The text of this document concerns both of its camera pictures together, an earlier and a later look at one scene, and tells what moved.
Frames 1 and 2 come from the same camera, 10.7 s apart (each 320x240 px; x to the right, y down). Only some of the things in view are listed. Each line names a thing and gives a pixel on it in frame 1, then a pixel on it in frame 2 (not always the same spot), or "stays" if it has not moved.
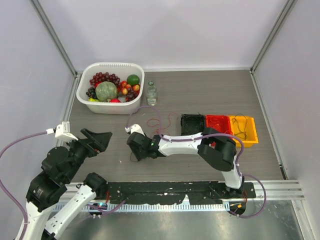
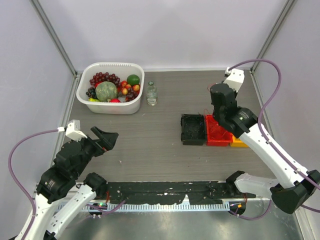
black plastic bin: [192, 124] stays
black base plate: [172, 193] stays
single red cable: [153, 125] → [210, 91]
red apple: [115, 100] stays
